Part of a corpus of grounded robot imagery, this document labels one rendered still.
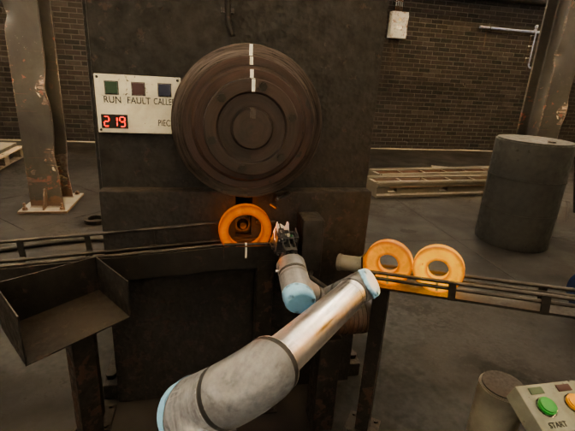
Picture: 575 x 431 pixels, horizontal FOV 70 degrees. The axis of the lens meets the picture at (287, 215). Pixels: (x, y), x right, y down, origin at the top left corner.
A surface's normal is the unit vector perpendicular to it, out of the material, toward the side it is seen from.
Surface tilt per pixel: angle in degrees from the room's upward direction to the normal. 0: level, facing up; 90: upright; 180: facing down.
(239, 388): 51
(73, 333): 5
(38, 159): 90
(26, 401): 0
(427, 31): 90
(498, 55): 90
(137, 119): 90
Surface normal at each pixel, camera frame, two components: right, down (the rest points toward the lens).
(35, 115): 0.18, 0.33
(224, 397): -0.15, -0.21
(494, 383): 0.06, -0.94
